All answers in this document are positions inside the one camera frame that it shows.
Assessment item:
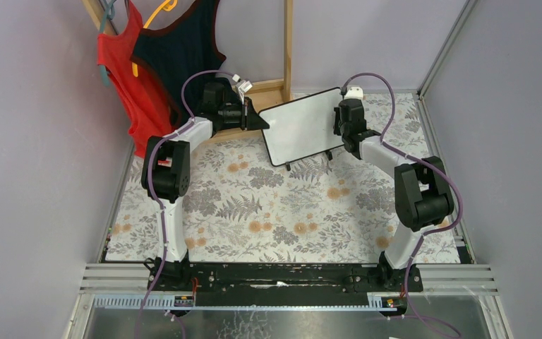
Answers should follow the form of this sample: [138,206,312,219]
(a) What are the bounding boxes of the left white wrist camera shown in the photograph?
[231,73,253,104]

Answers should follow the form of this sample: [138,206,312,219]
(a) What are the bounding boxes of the wooden clothes rack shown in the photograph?
[81,0,293,144]

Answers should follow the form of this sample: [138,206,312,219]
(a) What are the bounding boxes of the metal whiteboard stand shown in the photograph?
[284,150,334,172]

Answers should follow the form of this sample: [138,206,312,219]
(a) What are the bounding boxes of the white whiteboard black frame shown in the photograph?
[260,87,343,167]

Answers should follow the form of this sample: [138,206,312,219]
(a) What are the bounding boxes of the teal clothes hanger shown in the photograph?
[97,0,118,87]

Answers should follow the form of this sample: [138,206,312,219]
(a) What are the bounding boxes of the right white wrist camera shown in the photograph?
[341,86,364,100]

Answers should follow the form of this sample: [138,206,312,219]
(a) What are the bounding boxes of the yellow clothes hanger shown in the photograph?
[131,0,179,78]

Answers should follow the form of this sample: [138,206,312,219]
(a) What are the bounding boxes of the red tank top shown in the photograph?
[97,2,181,158]

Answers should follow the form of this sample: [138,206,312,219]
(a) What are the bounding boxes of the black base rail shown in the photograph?
[144,259,423,307]

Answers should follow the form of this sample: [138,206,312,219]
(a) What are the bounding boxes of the floral patterned mat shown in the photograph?
[104,93,462,264]

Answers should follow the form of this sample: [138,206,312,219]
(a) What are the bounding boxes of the navy tank top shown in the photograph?
[131,0,227,129]

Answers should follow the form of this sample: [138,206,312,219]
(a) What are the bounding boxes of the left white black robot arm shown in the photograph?
[141,78,270,279]

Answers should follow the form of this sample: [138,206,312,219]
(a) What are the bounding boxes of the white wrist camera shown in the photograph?
[341,86,364,100]
[231,73,253,104]

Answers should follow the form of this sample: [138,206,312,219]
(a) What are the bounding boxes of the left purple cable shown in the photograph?
[133,70,241,339]

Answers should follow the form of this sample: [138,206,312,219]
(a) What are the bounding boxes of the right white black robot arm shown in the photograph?
[334,98,454,286]

